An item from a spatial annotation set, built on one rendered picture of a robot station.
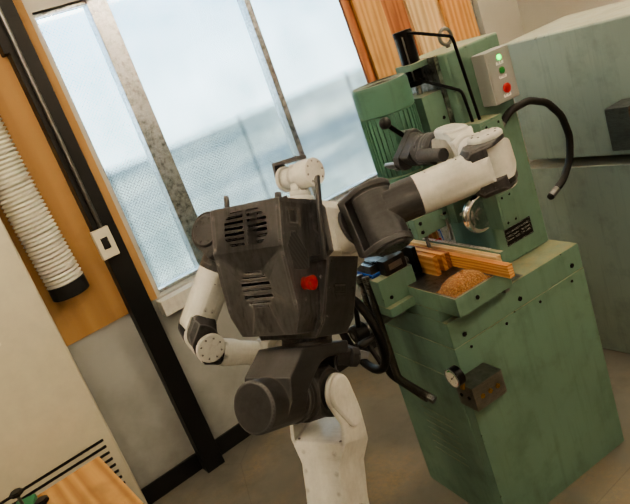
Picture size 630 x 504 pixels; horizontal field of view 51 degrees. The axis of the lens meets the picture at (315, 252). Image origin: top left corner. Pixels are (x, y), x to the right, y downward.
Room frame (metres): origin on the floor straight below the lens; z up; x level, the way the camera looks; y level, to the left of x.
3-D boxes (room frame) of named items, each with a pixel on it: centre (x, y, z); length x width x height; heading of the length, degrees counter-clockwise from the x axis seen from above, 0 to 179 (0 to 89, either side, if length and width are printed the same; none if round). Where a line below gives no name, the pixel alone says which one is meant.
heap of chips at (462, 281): (1.77, -0.37, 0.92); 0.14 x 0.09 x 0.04; 113
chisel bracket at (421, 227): (2.04, -0.38, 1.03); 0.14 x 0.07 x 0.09; 113
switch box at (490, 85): (2.03, -0.71, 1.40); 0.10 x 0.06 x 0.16; 113
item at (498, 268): (1.96, -0.39, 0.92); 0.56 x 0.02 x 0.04; 23
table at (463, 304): (1.99, -0.26, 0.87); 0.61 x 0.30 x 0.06; 23
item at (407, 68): (2.09, -0.49, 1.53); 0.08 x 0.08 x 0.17; 23
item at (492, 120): (1.98, -0.61, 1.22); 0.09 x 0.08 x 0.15; 113
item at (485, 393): (1.74, -0.33, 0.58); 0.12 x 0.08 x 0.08; 113
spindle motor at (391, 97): (2.04, -0.36, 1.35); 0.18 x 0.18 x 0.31
